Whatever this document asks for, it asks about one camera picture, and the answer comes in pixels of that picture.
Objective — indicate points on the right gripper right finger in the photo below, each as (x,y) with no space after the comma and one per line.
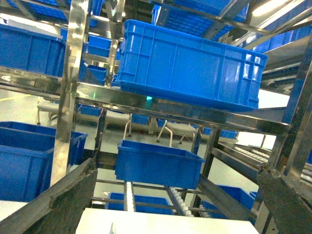
(287,200)

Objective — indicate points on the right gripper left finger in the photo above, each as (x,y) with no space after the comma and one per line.
(57,210)

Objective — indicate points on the blue crate left of table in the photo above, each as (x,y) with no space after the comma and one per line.
(26,159)

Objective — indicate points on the grey office chair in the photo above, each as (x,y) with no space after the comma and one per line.
(174,127)

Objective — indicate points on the large ribbed blue crate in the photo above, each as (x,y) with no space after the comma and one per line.
(167,64)

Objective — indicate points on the blue crate right of post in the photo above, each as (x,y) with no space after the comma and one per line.
(155,164)

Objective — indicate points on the steel rack upright post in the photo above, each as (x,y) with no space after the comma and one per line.
(78,24)

